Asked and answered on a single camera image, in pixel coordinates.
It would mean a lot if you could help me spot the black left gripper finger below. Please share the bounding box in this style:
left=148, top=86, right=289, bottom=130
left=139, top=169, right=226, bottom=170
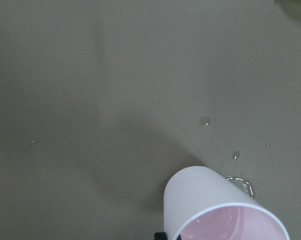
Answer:
left=154, top=232, right=167, bottom=240

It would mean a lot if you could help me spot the pink plastic cup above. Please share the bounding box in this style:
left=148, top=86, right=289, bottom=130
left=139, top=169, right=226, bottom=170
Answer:
left=163, top=166, right=290, bottom=240

